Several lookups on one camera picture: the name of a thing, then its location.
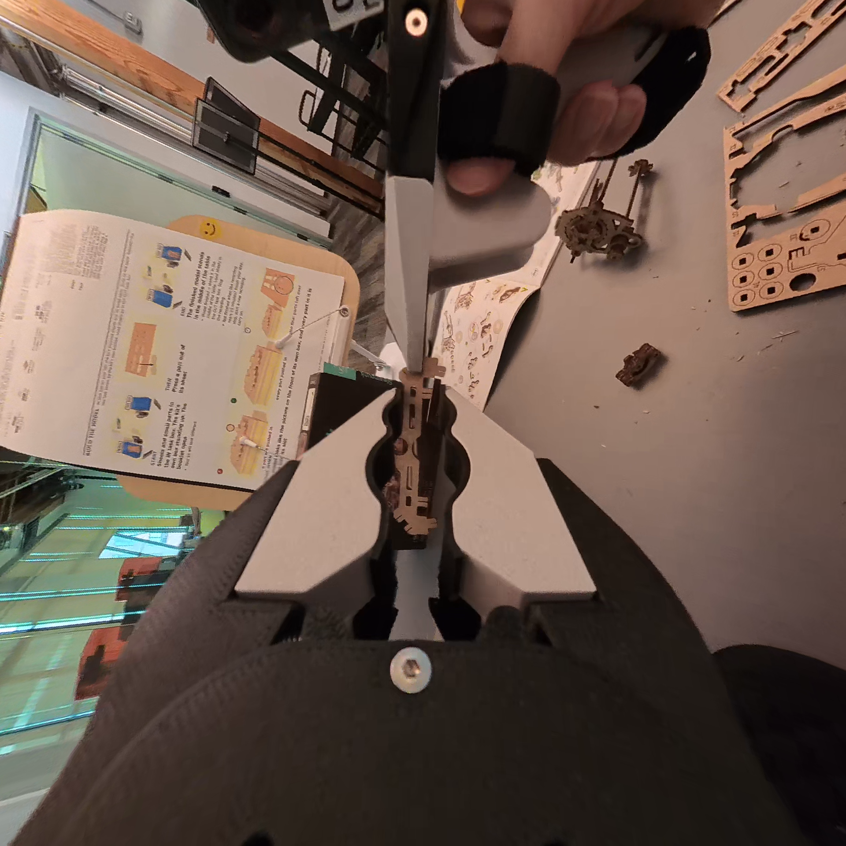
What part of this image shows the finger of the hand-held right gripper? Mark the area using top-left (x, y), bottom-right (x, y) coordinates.
top-left (385, 175), bottom-right (435, 372)

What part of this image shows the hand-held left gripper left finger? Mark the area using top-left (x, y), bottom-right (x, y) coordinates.
top-left (234, 389), bottom-right (401, 609)

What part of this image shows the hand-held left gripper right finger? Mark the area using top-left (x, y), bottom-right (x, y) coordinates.
top-left (436, 389), bottom-right (599, 612)

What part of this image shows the wooden model part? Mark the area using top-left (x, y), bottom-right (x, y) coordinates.
top-left (393, 357), bottom-right (444, 536)

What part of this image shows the person's right hand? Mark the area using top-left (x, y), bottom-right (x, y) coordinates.
top-left (446, 0), bottom-right (728, 197)

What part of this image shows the wooden clipboard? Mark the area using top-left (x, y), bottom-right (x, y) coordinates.
top-left (115, 215), bottom-right (361, 511)

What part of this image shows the illustrated instruction booklet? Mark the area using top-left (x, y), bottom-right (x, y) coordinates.
top-left (433, 160), bottom-right (601, 411)

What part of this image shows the black and teal kit box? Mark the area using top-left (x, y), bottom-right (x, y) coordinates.
top-left (301, 362), bottom-right (401, 464)

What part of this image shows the black framed panel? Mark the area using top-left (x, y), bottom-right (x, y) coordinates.
top-left (193, 77), bottom-right (260, 175)

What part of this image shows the wooden gear assembly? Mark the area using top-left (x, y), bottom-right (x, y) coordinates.
top-left (554, 159), bottom-right (655, 264)

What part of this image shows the small dark wooden part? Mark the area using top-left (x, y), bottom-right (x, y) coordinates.
top-left (616, 344), bottom-right (664, 388)

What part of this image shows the printed instruction sheet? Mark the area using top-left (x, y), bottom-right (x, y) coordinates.
top-left (0, 210), bottom-right (346, 491)

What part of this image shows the narrow punched wooden sheet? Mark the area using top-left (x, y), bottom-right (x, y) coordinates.
top-left (717, 0), bottom-right (846, 113)

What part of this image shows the wide punched wooden sheet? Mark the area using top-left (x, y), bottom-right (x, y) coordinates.
top-left (724, 89), bottom-right (846, 313)

